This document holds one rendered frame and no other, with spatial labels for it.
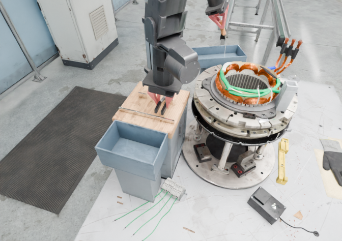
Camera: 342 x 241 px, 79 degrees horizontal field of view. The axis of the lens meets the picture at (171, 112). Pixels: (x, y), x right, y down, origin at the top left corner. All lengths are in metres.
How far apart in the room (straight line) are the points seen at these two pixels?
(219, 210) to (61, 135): 1.70
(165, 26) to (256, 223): 0.66
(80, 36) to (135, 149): 2.25
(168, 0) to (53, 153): 1.82
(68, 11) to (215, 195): 2.37
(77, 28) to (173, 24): 2.31
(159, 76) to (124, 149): 0.26
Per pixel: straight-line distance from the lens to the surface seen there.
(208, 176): 0.82
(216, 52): 1.03
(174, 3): 0.43
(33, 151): 2.18
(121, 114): 0.65
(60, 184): 1.87
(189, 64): 0.44
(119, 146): 0.67
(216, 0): 0.84
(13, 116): 2.66
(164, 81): 0.53
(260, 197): 0.79
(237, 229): 0.79
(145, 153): 0.64
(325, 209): 0.94
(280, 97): 0.65
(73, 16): 2.69
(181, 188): 0.77
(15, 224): 1.89
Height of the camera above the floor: 1.51
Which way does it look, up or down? 45 degrees down
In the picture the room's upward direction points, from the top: straight up
